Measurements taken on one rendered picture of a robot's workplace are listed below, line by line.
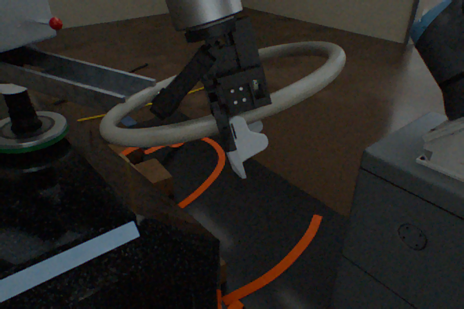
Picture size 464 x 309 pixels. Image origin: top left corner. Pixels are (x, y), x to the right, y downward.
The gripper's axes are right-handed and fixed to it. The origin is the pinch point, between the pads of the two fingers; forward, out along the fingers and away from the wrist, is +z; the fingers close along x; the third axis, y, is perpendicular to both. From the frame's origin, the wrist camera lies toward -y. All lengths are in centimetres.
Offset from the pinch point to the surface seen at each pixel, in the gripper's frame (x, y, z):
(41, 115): 66, -61, -4
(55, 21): 51, -37, -28
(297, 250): 97, 8, 99
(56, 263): 12.5, -42.7, 16.7
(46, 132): 54, -55, -1
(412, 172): 35, 40, 32
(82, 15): 555, -204, -49
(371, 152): 44, 34, 28
